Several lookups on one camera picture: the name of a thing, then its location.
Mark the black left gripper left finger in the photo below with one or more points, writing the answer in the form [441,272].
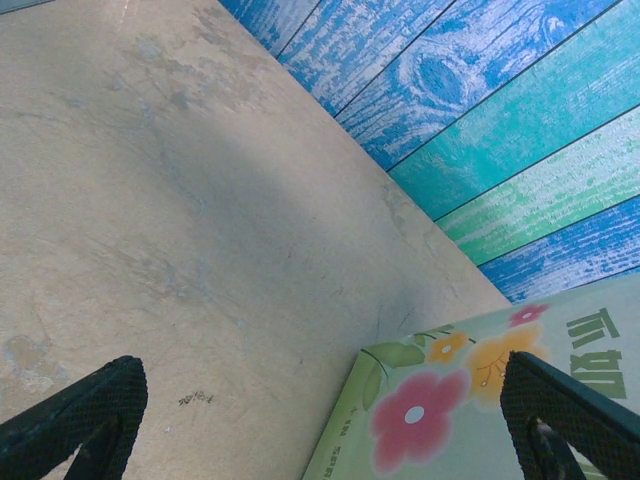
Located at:
[100,390]

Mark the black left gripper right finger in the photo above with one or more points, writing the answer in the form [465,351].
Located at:
[560,395]

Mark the floral green paper bag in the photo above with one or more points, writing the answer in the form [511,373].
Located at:
[450,450]

